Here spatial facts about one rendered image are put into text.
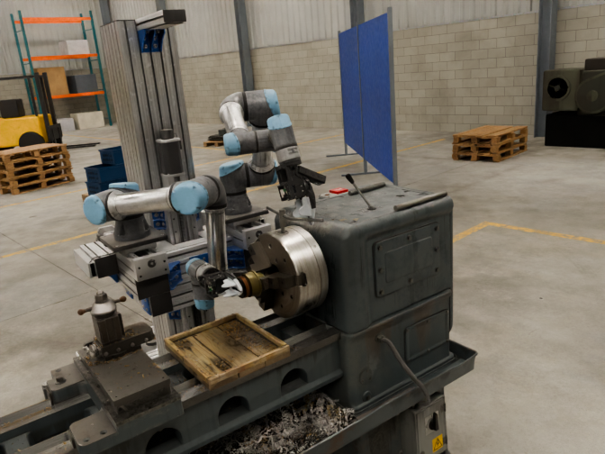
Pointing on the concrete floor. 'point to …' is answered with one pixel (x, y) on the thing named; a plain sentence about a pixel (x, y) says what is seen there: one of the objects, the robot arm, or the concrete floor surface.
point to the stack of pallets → (33, 167)
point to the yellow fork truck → (39, 125)
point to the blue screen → (369, 94)
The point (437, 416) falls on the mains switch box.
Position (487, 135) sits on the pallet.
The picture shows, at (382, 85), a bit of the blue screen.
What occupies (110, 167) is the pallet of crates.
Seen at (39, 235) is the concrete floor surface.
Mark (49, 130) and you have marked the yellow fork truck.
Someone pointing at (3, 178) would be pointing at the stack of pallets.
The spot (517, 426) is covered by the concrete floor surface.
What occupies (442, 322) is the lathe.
